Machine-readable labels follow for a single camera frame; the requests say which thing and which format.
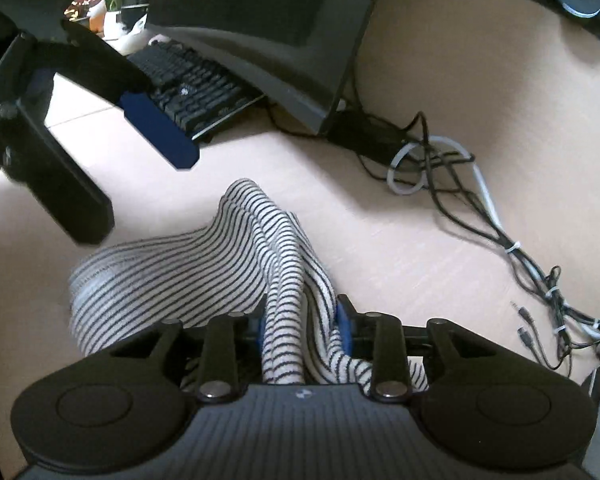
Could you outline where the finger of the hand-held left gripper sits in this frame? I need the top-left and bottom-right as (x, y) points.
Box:
(0, 31), (116, 247)
(52, 21), (202, 171)

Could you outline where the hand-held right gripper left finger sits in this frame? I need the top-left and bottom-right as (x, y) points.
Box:
(107, 302), (270, 405)

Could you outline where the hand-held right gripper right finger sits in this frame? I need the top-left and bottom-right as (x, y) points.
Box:
(335, 293), (488, 405)

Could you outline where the striped knit garment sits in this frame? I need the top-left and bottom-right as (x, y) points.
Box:
(69, 177), (431, 396)

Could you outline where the black keyboard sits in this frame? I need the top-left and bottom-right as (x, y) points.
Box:
(127, 40), (267, 143)

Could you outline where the pale small figurine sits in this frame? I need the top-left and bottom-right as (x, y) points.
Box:
(102, 10), (149, 54)

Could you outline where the black computer monitor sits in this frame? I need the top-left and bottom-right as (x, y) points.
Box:
(147, 0), (393, 137)

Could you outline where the black power brick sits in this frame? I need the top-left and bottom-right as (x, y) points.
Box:
(326, 109), (407, 165)

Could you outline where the black cable bundle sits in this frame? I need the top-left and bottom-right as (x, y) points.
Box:
(270, 75), (600, 377)

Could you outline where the white cable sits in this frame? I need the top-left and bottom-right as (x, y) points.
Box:
(387, 135), (600, 342)

